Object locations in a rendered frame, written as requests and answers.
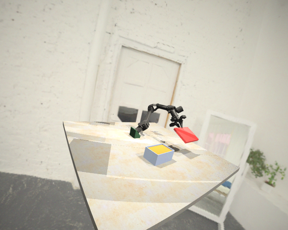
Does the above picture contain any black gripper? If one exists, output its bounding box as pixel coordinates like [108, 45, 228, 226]
[169, 114, 186, 128]

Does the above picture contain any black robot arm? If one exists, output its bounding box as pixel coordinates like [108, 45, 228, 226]
[135, 103, 183, 133]

